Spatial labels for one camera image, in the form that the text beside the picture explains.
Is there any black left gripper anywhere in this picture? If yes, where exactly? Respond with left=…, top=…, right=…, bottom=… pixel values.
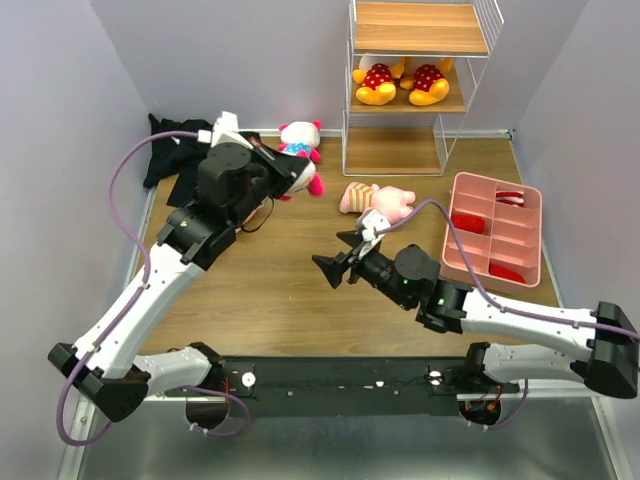
left=229, top=138, right=311, bottom=228

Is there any small yellow plush toy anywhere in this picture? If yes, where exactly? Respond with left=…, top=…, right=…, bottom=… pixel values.
left=352, top=54, right=406, bottom=106

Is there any large yellow plush toy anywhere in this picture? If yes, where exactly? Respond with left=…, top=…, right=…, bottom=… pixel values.
left=399, top=56, right=454, bottom=107

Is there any white plush blue dress front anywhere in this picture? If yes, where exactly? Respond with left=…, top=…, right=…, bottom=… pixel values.
left=279, top=157, right=325, bottom=201

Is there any white plush blue dress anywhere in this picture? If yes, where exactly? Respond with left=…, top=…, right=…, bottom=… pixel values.
left=278, top=120, right=322, bottom=164
left=279, top=157, right=325, bottom=201

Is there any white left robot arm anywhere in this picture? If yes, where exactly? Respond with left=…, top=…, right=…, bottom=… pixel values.
left=48, top=134, right=322, bottom=423

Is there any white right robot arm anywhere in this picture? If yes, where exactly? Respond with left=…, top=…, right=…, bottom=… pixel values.
left=312, top=231, right=639, bottom=399

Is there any white plush blue dress back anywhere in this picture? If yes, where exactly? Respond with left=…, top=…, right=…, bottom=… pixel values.
left=278, top=120, right=322, bottom=164

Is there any pink pig plush striped shirt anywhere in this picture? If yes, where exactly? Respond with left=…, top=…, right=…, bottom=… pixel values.
left=339, top=182, right=416, bottom=225

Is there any black cloth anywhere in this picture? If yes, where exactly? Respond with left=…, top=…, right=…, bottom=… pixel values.
left=143, top=113, right=213, bottom=207

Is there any red sock middle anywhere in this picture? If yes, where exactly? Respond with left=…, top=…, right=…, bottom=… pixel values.
left=451, top=213, right=488, bottom=235

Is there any red sock lower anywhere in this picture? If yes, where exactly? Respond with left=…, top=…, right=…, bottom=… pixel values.
left=489, top=263, right=526, bottom=284

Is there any pink divided organizer tray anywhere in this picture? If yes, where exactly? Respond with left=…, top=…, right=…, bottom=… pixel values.
left=441, top=172, right=543, bottom=294

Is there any red white striped sock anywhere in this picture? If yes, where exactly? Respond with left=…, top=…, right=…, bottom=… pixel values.
left=495, top=190, right=525, bottom=208

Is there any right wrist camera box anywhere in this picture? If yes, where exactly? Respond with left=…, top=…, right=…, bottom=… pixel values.
left=356, top=209, right=391, bottom=259

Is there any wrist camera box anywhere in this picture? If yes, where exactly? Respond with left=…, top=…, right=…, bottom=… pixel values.
left=356, top=209, right=391, bottom=259
left=210, top=111, right=252, bottom=149

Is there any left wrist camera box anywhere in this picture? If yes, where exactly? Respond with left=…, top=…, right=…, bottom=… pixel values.
left=210, top=111, right=252, bottom=149

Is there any white wire wooden shelf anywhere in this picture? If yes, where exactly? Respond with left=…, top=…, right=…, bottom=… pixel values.
left=342, top=1, right=504, bottom=176

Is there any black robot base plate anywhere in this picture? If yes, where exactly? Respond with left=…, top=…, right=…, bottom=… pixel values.
left=198, top=356, right=519, bottom=418

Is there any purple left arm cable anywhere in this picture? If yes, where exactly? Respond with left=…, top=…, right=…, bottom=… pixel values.
left=56, top=130, right=254, bottom=447

